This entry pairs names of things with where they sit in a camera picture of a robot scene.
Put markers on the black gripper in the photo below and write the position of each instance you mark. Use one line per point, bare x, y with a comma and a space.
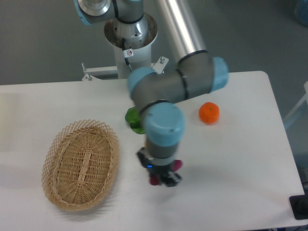
171, 179

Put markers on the purple sweet potato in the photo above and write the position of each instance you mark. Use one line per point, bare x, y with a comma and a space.
160, 171

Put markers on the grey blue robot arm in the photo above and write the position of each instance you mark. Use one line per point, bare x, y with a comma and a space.
155, 95

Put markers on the woven wicker basket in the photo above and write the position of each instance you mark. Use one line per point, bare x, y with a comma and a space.
81, 165

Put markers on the green bok choy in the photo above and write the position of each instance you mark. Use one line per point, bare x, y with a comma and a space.
133, 119

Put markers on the orange mandarin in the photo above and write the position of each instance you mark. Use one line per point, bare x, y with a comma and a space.
209, 113

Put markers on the black device at table edge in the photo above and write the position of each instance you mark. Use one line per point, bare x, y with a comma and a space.
299, 205

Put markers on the white metal base frame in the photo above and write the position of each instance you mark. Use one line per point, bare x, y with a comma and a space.
111, 72

